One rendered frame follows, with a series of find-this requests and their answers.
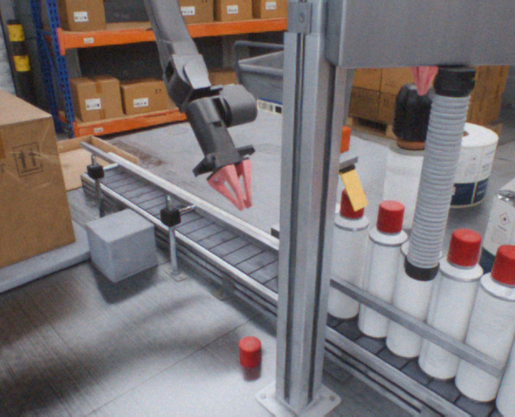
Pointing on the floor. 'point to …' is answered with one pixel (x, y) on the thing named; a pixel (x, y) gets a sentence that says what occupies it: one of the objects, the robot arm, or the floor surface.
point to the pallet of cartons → (391, 81)
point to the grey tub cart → (272, 79)
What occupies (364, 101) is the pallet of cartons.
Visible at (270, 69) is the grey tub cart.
